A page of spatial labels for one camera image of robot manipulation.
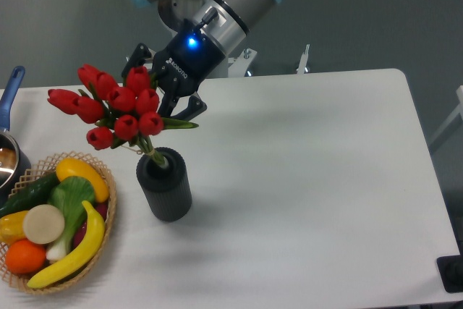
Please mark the dark red vegetable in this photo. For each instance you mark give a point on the dark red vegetable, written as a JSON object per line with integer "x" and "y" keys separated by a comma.
{"x": 90, "y": 237}

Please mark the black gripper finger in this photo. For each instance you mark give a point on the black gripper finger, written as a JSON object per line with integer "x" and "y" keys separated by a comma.
{"x": 141, "y": 55}
{"x": 195, "y": 107}

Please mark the beige round disc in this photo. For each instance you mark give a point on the beige round disc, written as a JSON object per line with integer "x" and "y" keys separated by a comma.
{"x": 43, "y": 224}

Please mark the blue handled saucepan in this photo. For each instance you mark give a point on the blue handled saucepan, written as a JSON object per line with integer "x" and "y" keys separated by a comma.
{"x": 14, "y": 162}

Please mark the yellow banana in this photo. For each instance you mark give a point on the yellow banana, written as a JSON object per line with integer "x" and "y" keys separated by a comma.
{"x": 61, "y": 269}

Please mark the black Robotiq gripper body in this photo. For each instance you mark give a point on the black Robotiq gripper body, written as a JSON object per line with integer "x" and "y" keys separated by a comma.
{"x": 185, "y": 62}

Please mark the green bok choy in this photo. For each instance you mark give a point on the green bok choy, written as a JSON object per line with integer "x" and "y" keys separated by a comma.
{"x": 68, "y": 196}

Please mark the woven wicker basket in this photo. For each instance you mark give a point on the woven wicker basket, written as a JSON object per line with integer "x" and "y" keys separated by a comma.
{"x": 42, "y": 168}

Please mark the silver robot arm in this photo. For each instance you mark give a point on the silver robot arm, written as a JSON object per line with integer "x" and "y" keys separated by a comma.
{"x": 205, "y": 33}

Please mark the red tulip bouquet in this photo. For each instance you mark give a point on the red tulip bouquet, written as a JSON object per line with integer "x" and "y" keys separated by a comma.
{"x": 121, "y": 114}

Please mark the white frame at right edge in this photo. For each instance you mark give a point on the white frame at right edge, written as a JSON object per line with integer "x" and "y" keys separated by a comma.
{"x": 450, "y": 124}

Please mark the yellow bell pepper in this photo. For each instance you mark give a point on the yellow bell pepper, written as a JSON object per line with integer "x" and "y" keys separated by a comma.
{"x": 11, "y": 227}

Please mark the black device at table edge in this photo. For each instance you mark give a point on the black device at table edge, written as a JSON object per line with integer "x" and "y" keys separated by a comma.
{"x": 450, "y": 270}

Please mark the green cucumber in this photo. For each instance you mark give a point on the green cucumber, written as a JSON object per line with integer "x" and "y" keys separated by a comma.
{"x": 36, "y": 193}

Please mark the orange fruit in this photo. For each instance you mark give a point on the orange fruit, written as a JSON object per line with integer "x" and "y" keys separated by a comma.
{"x": 25, "y": 257}

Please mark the dark grey ribbed vase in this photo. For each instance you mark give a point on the dark grey ribbed vase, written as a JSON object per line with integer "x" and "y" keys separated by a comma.
{"x": 167, "y": 190}

